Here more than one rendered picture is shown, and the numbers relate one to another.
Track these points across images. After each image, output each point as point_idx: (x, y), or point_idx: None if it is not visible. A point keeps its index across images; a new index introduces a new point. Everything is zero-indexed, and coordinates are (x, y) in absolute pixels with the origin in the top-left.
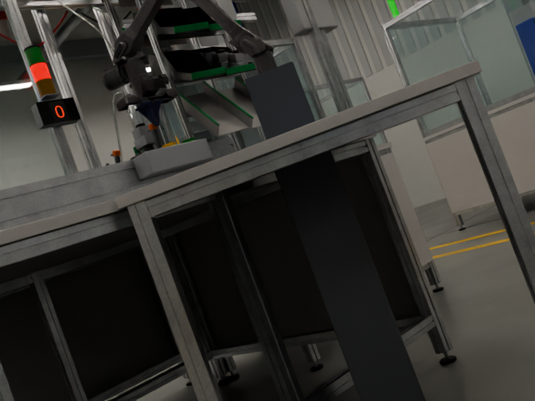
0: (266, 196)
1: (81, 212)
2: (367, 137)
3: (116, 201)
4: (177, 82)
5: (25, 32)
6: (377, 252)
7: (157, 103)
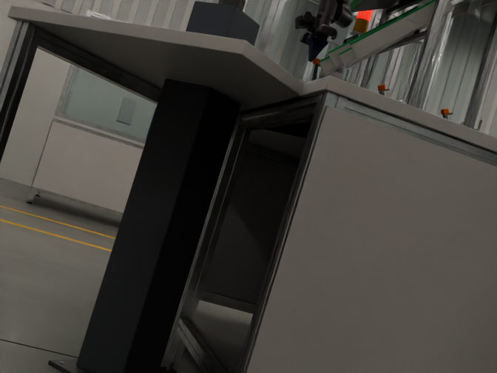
0: None
1: None
2: (316, 89)
3: None
4: (388, 11)
5: None
6: (345, 299)
7: (310, 40)
